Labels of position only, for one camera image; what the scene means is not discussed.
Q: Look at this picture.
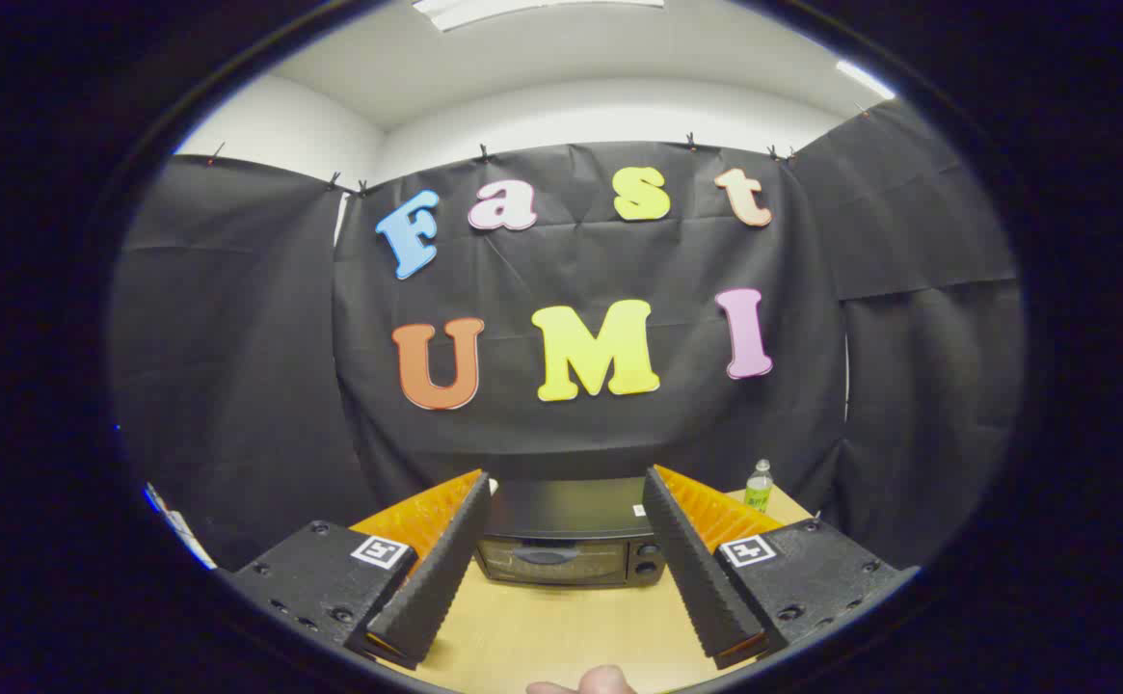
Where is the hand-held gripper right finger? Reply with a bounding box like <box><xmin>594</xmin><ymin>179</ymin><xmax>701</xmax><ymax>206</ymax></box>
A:
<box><xmin>642</xmin><ymin>465</ymin><xmax>919</xmax><ymax>671</ymax></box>

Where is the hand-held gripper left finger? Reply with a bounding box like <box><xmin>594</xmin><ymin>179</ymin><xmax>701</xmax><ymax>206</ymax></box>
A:
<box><xmin>228</xmin><ymin>469</ymin><xmax>493</xmax><ymax>671</ymax></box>

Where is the black toaster oven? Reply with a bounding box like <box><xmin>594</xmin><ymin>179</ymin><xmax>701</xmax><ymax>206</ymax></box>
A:
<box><xmin>472</xmin><ymin>477</ymin><xmax>670</xmax><ymax>587</ymax></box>

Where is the green label plastic bottle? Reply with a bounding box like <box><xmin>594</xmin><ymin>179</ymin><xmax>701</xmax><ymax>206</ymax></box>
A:
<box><xmin>744</xmin><ymin>459</ymin><xmax>776</xmax><ymax>512</ymax></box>

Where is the black backdrop cloth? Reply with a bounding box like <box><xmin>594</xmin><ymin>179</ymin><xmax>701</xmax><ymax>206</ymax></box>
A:
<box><xmin>108</xmin><ymin>101</ymin><xmax>1025</xmax><ymax>579</ymax></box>

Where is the large ceiling light panel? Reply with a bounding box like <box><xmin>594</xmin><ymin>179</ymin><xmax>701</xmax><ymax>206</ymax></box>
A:
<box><xmin>414</xmin><ymin>0</ymin><xmax>665</xmax><ymax>32</ymax></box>

